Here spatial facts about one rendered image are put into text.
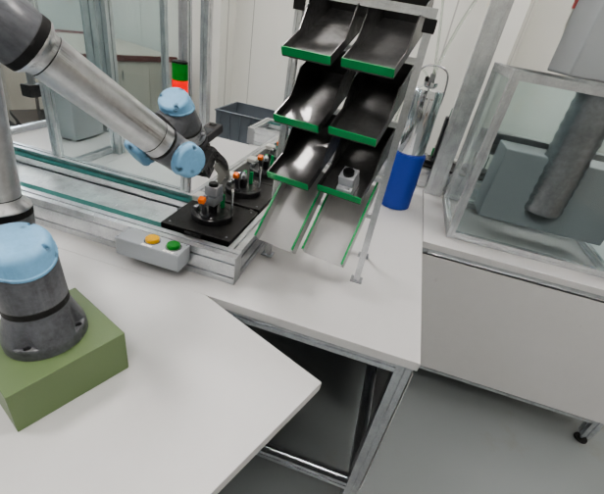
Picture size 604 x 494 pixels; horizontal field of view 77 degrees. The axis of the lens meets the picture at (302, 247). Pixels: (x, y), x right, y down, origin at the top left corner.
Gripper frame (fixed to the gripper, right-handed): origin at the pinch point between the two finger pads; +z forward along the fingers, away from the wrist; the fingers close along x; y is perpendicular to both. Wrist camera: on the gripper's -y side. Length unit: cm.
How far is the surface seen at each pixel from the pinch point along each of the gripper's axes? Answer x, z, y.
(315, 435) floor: 54, 88, 71
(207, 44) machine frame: -60, 48, -98
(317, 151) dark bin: 30.5, -6.5, -12.1
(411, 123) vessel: 57, 36, -65
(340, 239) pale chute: 44.6, 2.9, 9.8
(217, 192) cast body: 2.1, 3.0, 5.6
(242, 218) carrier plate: 9.0, 14.9, 7.1
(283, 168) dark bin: 23.2, -8.4, -2.6
